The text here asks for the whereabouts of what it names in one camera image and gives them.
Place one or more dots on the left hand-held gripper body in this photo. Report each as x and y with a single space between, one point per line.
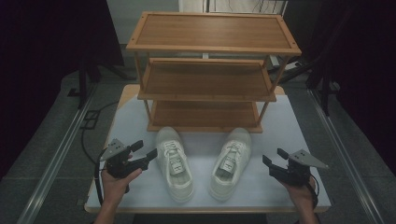
120 163

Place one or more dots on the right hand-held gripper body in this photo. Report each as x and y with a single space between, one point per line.
295 172

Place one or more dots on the white sneaker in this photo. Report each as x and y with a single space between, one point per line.
229 177
174 174

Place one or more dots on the three-tier wooden shoe rack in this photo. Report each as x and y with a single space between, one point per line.
205 31

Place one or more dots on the person's right hand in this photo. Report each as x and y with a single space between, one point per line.
302 196

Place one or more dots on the person's left hand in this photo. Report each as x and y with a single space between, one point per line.
113 188

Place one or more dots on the white table mat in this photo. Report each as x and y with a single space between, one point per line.
274 124

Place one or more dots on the black floor socket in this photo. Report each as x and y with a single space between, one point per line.
90 119

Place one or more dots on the black metal stand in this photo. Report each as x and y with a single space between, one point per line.
325 93
82 84

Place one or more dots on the white power strip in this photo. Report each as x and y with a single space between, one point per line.
289 66

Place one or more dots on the dark curtain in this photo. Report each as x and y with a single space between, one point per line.
364 62
40 46

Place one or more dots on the metal floor rail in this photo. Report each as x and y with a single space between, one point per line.
345 155
59 155

